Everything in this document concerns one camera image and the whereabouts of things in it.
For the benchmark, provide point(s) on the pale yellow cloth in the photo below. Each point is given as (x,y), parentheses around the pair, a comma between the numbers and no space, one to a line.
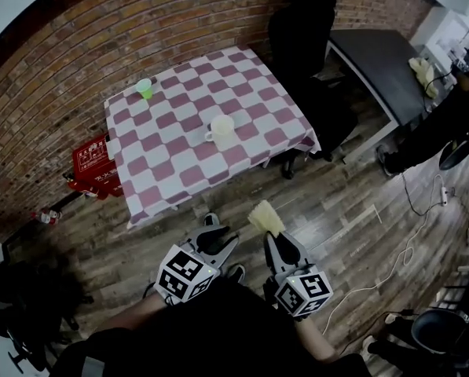
(424,73)

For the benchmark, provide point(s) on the person's right forearm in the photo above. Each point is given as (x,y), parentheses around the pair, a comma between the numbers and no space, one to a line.
(316,340)

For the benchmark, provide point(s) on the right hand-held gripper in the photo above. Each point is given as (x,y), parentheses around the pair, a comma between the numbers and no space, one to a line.
(303,291)

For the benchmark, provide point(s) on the pale yellow scrubbing sponge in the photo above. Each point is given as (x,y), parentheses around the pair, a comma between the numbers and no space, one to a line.
(266,217)

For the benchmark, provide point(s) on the red fire extinguisher box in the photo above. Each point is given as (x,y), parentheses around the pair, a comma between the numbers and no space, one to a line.
(94,159)

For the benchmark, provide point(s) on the black desk with white frame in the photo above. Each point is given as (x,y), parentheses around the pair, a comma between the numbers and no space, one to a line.
(379,69)

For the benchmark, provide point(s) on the black swivel chair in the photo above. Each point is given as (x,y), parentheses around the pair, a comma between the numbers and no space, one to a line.
(26,301)

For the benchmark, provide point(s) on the black round chair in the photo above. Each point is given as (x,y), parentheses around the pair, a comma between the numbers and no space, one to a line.
(438,328)

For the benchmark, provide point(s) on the green plastic cup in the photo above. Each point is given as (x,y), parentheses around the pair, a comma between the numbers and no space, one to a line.
(144,88)

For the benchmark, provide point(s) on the white power strip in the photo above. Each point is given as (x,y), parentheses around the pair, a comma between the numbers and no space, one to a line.
(445,195)

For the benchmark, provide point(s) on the black office chair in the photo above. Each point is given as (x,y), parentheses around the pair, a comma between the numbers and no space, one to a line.
(301,53)

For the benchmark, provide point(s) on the person's left forearm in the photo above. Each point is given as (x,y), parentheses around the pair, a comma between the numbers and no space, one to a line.
(132,314)

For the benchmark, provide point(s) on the person's black clothing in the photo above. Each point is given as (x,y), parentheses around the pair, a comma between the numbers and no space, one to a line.
(218,336)

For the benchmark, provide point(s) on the purple white checkered tablecloth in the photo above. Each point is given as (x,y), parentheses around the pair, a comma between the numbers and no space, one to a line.
(202,92)

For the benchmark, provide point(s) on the person's right shoe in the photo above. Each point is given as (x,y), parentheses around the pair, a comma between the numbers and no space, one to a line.
(236,273)

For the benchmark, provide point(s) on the person's left shoe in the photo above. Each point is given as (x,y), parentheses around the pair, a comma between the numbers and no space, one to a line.
(211,219)

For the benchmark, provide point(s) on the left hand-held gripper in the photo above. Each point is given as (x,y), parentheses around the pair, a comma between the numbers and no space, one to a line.
(181,275)

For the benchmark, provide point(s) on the person's shoe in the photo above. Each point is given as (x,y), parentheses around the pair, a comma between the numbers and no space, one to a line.
(236,273)
(211,219)

